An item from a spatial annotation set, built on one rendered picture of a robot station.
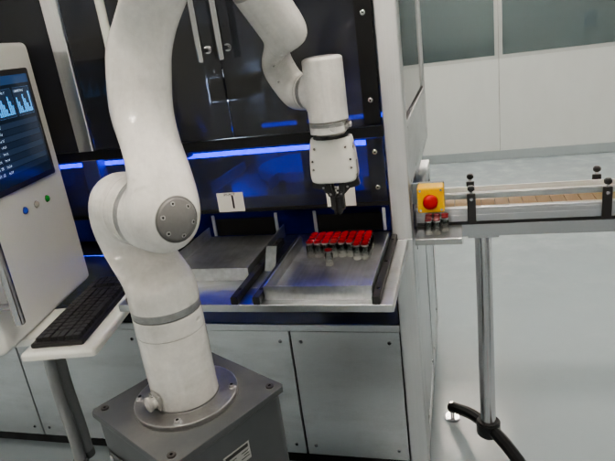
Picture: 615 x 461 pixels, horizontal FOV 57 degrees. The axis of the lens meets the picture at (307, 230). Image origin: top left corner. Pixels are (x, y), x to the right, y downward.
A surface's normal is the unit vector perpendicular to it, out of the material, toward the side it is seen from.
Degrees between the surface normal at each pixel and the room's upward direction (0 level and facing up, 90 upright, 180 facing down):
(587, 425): 0
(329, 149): 90
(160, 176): 61
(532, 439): 0
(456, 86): 90
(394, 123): 90
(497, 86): 90
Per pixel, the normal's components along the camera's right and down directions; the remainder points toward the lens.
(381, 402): -0.24, 0.34
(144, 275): -0.04, -0.68
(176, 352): 0.26, 0.28
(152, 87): 0.59, 0.14
